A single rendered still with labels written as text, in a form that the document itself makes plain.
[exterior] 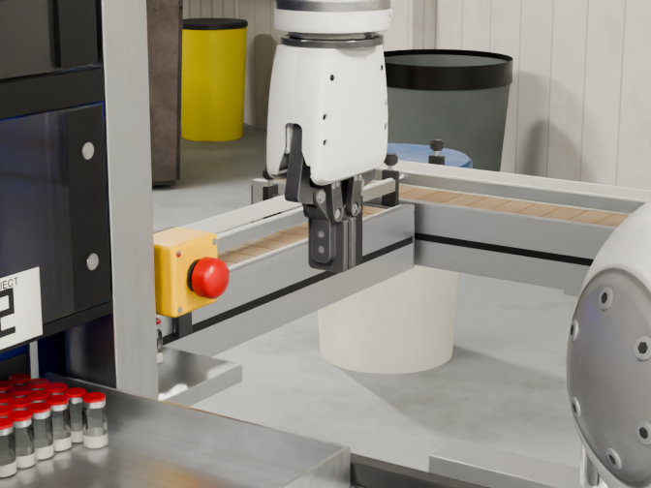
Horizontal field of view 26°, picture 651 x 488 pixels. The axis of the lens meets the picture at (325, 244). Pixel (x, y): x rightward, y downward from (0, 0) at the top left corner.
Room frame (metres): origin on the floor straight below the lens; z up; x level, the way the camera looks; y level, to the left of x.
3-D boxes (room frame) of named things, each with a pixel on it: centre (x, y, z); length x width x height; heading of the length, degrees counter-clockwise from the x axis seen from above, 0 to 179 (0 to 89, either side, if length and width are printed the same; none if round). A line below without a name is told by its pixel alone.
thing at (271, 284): (1.66, 0.12, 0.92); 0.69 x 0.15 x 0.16; 147
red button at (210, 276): (1.32, 0.12, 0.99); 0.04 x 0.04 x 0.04; 57
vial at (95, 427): (1.17, 0.20, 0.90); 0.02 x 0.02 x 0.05
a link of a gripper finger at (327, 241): (1.01, 0.00, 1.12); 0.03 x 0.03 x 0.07; 57
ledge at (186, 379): (1.38, 0.18, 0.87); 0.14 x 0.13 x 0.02; 57
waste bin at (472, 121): (5.52, -0.45, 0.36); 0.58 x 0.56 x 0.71; 27
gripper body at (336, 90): (1.03, 0.00, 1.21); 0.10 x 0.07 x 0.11; 147
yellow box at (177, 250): (1.35, 0.15, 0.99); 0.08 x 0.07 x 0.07; 57
